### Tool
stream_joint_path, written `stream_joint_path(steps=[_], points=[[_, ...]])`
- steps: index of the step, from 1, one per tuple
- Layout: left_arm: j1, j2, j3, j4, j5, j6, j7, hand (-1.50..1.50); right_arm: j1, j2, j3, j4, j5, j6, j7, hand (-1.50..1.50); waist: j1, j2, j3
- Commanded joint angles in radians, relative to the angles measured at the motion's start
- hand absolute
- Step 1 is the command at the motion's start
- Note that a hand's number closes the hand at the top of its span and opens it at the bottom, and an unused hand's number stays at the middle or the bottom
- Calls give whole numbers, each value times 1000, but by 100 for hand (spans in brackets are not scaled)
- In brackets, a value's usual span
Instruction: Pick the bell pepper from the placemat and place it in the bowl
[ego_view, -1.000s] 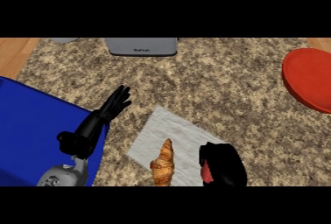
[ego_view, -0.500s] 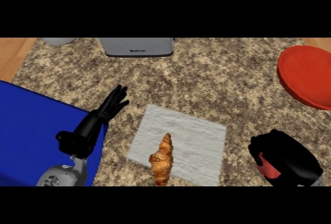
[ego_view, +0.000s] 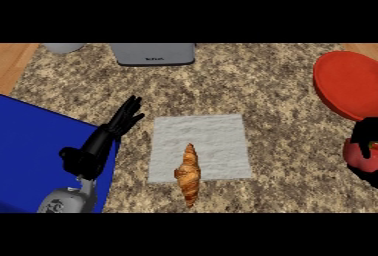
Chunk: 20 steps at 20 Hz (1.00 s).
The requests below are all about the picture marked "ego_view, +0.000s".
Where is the golden brown croissant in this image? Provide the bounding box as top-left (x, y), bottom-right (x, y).
top-left (172, 142), bottom-right (202, 209)

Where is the blue placemat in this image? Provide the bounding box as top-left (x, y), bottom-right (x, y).
top-left (0, 93), bottom-right (119, 214)

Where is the white placemat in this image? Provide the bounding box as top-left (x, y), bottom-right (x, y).
top-left (146, 113), bottom-right (253, 184)

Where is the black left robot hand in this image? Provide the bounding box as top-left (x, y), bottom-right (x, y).
top-left (57, 95), bottom-right (146, 182)

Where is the grey appliance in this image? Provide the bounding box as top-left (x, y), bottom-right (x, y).
top-left (107, 42), bottom-right (196, 67)

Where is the pale grey round container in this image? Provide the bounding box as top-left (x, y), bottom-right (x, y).
top-left (39, 42), bottom-right (88, 55)

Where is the red bowl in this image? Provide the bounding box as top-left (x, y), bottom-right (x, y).
top-left (311, 50), bottom-right (378, 122)

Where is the red bell pepper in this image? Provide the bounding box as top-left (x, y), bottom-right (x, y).
top-left (342, 137), bottom-right (378, 174)

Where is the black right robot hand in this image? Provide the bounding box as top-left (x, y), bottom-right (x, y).
top-left (346, 116), bottom-right (378, 190)

